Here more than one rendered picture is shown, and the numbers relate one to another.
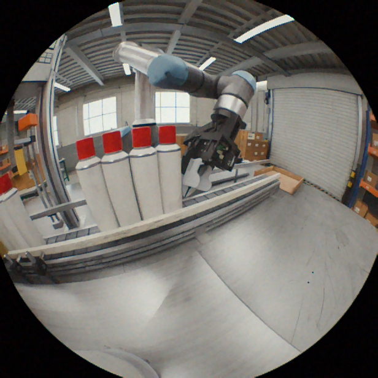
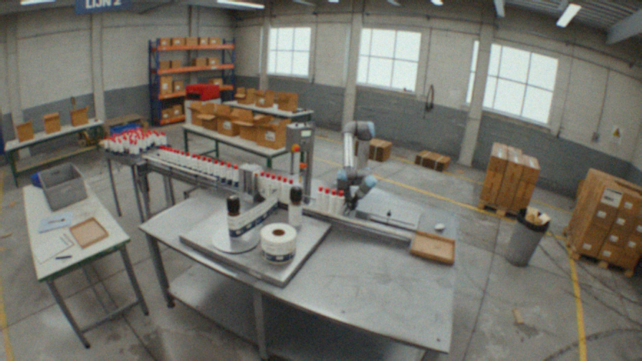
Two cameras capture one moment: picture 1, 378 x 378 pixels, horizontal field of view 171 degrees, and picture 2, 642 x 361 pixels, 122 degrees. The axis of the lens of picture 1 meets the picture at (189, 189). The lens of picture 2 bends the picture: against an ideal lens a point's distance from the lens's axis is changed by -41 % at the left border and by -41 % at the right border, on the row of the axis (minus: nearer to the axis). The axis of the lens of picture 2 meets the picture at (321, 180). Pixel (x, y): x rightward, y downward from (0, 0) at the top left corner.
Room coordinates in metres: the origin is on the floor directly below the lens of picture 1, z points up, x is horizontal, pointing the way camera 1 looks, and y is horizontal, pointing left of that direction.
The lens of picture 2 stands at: (-1.02, -1.37, 1.98)
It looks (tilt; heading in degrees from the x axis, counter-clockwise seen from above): 23 degrees down; 52
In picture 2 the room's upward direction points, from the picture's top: 4 degrees clockwise
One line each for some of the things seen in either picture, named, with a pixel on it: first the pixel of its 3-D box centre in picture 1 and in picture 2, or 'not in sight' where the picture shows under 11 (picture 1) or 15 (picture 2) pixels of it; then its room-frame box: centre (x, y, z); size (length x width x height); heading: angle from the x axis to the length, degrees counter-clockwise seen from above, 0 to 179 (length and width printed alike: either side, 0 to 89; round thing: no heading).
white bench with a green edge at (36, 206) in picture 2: not in sight; (73, 244); (-1.83, 1.35, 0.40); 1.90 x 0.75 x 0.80; 109
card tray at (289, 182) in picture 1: (281, 177); (434, 246); (0.61, -0.58, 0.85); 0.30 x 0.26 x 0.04; 120
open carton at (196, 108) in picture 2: not in sight; (201, 113); (0.22, 3.71, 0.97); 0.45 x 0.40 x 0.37; 21
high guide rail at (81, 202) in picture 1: (167, 180); (342, 205); (0.28, 0.05, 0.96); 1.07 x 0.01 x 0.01; 120
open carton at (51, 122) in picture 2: not in sight; (51, 122); (-2.76, 5.20, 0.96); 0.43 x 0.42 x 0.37; 16
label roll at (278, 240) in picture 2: not in sight; (278, 243); (-0.33, -0.12, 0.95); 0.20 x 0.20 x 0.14
